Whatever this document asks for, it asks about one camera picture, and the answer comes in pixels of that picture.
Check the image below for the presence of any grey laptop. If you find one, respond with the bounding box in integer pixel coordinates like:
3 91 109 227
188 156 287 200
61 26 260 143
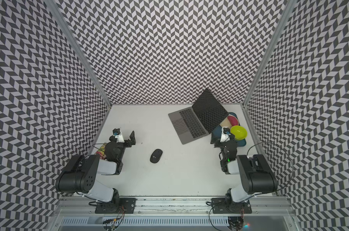
168 88 228 144

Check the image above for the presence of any lime green bowl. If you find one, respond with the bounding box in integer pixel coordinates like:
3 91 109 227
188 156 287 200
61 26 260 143
230 126 248 141

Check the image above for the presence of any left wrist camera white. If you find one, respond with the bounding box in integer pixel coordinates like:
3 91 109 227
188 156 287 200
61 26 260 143
113 128 124 143

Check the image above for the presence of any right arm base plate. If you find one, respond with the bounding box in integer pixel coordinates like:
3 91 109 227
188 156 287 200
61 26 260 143
210 197 252 214

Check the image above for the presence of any black wireless mouse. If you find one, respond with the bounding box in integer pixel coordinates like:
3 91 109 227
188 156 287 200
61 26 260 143
150 149 163 164

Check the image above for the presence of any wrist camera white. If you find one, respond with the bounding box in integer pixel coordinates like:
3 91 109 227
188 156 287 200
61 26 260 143
220 128 231 142
113 128 124 143

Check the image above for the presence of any beige plate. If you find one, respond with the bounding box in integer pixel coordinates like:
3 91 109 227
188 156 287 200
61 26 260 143
220 117 232 129

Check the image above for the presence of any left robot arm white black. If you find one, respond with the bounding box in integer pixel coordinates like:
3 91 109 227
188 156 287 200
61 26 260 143
55 129 136 215

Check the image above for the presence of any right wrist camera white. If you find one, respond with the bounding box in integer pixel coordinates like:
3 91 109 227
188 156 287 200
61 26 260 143
220 128 231 142

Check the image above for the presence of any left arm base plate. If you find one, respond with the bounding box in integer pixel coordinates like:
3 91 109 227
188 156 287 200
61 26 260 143
95 198 136 214

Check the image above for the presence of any teal tray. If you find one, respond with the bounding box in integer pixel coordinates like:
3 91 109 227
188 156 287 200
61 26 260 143
211 112 248 147

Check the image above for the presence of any Fox's candy bag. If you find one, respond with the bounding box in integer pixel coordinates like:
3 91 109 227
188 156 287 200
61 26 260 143
95 143 107 160

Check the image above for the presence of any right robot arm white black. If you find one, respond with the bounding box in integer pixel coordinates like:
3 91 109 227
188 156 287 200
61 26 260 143
210 134 278 214

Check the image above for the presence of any aluminium front rail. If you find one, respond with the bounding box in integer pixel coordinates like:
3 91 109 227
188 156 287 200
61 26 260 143
53 195 295 217

